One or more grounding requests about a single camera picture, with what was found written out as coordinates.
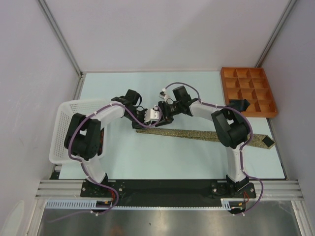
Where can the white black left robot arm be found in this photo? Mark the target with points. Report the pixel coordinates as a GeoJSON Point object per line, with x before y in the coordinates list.
{"type": "Point", "coordinates": [85, 138]}

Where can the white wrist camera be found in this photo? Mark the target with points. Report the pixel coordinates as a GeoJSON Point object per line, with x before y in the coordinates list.
{"type": "Point", "coordinates": [163, 95]}
{"type": "Point", "coordinates": [153, 114]}

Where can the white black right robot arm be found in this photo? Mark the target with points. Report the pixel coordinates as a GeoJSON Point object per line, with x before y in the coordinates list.
{"type": "Point", "coordinates": [232, 128]}

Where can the aluminium front frame rail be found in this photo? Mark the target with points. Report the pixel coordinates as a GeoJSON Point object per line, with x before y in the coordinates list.
{"type": "Point", "coordinates": [269, 189]}

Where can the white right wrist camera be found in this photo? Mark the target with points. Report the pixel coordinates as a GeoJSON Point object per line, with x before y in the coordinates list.
{"type": "Point", "coordinates": [163, 95]}

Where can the orange compartment tray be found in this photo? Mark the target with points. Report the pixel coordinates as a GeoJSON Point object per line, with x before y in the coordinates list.
{"type": "Point", "coordinates": [251, 84]}

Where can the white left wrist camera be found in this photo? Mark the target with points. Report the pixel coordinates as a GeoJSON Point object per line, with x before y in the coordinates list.
{"type": "Point", "coordinates": [153, 114]}

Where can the olive gold patterned tie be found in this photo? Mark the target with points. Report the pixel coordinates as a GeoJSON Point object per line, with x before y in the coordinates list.
{"type": "Point", "coordinates": [258, 140]}

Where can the white slotted cable duct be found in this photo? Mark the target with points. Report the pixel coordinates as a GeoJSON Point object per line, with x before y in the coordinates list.
{"type": "Point", "coordinates": [78, 204]}

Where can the white perforated plastic basket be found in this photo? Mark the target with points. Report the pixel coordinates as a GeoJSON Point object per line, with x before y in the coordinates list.
{"type": "Point", "coordinates": [58, 153]}

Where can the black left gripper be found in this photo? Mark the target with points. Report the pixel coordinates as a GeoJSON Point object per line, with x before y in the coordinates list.
{"type": "Point", "coordinates": [137, 126]}

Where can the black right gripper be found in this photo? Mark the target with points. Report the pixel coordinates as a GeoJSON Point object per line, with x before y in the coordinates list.
{"type": "Point", "coordinates": [167, 116]}

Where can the dark red tie in basket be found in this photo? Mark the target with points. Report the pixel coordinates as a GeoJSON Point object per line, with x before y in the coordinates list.
{"type": "Point", "coordinates": [101, 143]}

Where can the dark rolled tie in tray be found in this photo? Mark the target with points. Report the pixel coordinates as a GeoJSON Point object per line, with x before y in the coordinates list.
{"type": "Point", "coordinates": [240, 105]}

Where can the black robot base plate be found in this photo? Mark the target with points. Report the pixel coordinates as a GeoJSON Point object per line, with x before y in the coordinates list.
{"type": "Point", "coordinates": [204, 187]}

